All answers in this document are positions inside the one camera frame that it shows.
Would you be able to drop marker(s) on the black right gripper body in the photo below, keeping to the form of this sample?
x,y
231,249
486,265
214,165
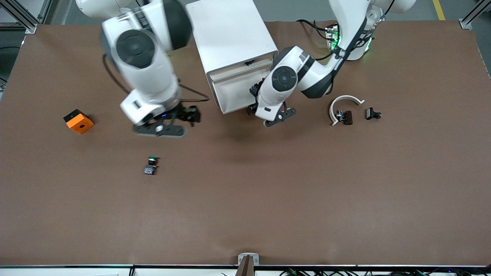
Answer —
x,y
187,112

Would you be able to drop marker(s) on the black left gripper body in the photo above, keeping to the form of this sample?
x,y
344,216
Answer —
x,y
254,92

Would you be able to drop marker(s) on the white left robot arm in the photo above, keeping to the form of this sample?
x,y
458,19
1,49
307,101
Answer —
x,y
291,76

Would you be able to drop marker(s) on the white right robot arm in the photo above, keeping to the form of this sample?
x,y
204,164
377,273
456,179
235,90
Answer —
x,y
145,73

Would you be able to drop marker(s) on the green push button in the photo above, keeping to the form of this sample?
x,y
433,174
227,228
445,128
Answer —
x,y
149,169

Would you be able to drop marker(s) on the orange and black button box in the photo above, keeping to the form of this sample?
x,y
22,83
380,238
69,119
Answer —
x,y
80,124

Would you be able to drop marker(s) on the small black cabinet latch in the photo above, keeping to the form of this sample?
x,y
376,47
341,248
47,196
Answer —
x,y
249,61

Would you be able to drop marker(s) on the brown table cover sheet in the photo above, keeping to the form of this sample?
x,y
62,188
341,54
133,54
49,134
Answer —
x,y
245,191

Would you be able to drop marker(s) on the white curved plastic piece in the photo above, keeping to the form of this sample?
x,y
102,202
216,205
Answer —
x,y
345,97

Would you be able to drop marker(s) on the small black clip component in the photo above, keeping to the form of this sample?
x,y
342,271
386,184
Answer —
x,y
370,113

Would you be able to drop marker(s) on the dark brown switch component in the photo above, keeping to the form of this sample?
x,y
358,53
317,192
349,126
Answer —
x,y
348,117

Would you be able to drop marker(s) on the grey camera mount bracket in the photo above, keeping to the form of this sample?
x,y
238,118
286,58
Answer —
x,y
248,264

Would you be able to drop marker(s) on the aluminium frame profile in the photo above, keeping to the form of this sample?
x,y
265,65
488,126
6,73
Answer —
x,y
466,23
30,27

